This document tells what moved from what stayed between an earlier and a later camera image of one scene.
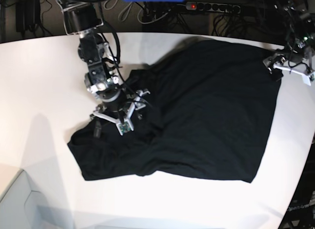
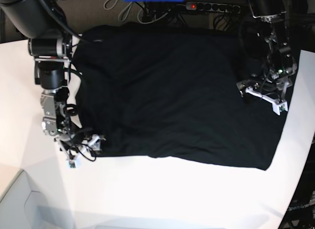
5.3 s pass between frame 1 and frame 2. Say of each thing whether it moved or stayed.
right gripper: moved
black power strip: stayed
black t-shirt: moved
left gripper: moved
